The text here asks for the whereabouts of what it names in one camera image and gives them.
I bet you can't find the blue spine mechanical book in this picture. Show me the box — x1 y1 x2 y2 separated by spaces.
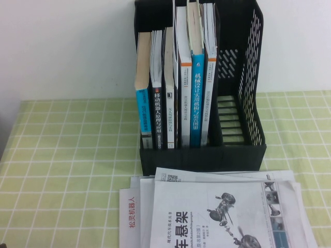
186 1 205 148

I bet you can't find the cyan spine book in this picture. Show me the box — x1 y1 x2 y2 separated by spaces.
133 31 152 150

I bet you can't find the thick white orange-band book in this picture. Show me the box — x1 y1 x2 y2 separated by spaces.
175 5 193 148

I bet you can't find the thin white spine book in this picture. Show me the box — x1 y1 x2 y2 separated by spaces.
163 26 176 150

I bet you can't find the car suspension book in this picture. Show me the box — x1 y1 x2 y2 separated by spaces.
149 180 310 248

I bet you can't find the tall thin white sheet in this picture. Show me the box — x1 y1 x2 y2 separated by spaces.
172 0 179 90

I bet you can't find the slim white orange-band book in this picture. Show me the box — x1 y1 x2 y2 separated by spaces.
201 2 218 147

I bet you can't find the green checked tablecloth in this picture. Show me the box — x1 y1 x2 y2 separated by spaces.
0 90 331 248

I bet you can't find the plain white magazine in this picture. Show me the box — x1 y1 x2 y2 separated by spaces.
140 177 320 248

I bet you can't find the black spine robot book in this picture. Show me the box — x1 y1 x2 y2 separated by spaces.
149 29 164 151

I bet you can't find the black plastic book holder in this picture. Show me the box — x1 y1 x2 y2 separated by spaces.
133 0 267 177

